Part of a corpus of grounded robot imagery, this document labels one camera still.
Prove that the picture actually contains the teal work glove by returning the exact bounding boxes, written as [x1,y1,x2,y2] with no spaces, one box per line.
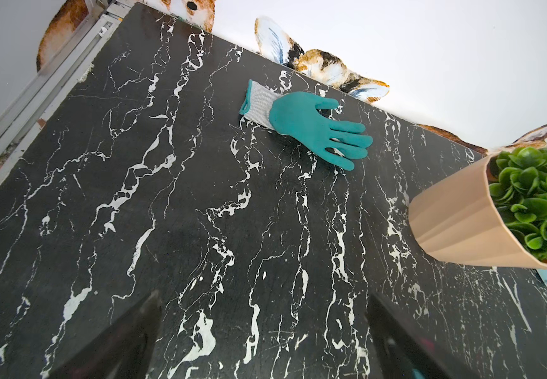
[240,80,373,171]

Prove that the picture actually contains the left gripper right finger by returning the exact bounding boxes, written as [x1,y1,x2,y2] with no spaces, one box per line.
[367,293,468,378]

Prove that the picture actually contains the potted green plant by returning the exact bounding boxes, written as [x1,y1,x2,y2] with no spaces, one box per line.
[409,147,547,269]

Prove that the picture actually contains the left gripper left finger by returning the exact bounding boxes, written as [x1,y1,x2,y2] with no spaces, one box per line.
[49,290,163,378]

